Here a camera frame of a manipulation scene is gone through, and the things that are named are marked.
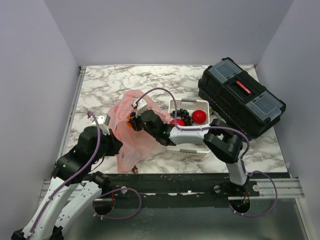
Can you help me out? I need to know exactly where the pink plastic bag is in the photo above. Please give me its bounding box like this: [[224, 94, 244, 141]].
[[107, 89, 156, 173]]

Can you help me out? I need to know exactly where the white perforated plastic basket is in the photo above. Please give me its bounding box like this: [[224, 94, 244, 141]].
[[166, 98, 210, 156]]

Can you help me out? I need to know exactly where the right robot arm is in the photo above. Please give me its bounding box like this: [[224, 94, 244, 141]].
[[128, 110, 250, 196]]

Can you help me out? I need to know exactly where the red fake pomegranate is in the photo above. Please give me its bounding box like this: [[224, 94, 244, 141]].
[[192, 109, 207, 124]]

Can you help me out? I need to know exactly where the dark fake grape bunch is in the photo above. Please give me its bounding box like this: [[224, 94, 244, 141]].
[[170, 108, 193, 126]]

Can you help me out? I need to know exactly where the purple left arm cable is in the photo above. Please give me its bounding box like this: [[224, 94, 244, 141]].
[[26, 111, 142, 240]]

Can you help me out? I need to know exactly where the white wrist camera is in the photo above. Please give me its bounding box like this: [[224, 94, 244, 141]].
[[131, 98, 148, 117], [96, 114, 110, 135]]

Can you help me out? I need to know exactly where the red fake apple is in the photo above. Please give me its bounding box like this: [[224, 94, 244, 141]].
[[169, 118, 186, 126]]

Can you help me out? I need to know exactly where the black plastic toolbox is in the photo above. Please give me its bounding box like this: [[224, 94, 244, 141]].
[[198, 57, 286, 140]]

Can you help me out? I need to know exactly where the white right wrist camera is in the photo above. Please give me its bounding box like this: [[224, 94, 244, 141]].
[[131, 98, 148, 117]]

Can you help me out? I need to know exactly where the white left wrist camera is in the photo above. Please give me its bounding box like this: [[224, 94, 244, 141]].
[[96, 114, 110, 135]]

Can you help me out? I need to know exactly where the orange fake tangerine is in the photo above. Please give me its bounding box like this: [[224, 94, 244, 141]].
[[127, 115, 133, 128]]

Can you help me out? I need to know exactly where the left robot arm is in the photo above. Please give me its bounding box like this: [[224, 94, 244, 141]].
[[11, 125, 123, 240]]

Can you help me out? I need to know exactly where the brown toy faucet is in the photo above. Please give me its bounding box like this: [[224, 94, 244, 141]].
[[132, 166, 139, 174]]

